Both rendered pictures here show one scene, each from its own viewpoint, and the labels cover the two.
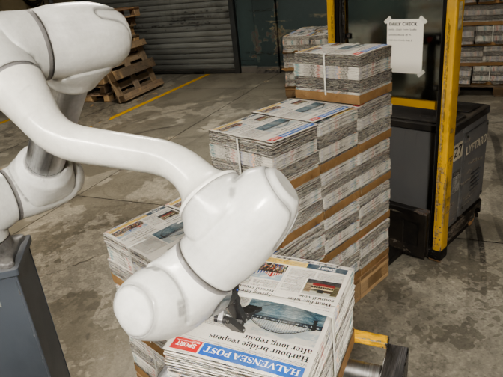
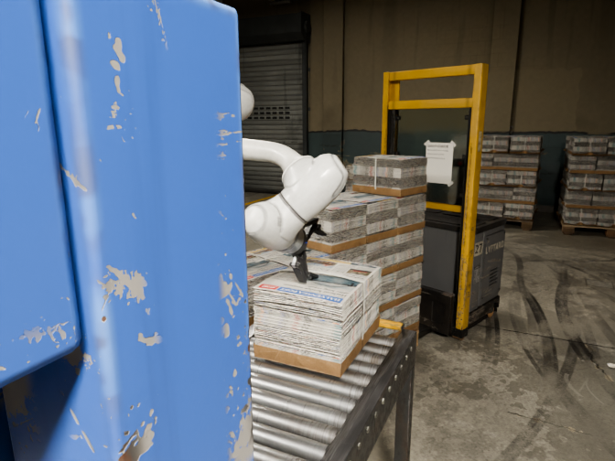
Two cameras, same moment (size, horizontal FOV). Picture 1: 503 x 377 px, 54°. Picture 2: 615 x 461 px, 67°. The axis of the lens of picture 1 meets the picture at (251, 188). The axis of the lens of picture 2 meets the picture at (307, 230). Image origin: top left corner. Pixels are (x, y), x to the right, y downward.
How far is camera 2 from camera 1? 0.57 m
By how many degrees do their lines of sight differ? 10
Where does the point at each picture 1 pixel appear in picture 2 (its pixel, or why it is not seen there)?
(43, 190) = not seen: hidden behind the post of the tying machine
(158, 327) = (266, 227)
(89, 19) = not seen: hidden behind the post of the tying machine
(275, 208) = (335, 170)
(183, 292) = (280, 214)
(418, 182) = (446, 273)
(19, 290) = not seen: hidden behind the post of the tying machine
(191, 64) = (265, 185)
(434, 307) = (453, 369)
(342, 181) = (383, 253)
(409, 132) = (440, 230)
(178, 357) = (263, 294)
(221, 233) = (305, 182)
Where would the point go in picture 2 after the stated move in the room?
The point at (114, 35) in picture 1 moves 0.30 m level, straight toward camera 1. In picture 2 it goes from (245, 100) to (257, 94)
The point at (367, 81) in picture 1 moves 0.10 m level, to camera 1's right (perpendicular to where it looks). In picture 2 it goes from (406, 180) to (423, 180)
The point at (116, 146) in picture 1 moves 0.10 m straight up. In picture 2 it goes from (249, 144) to (247, 105)
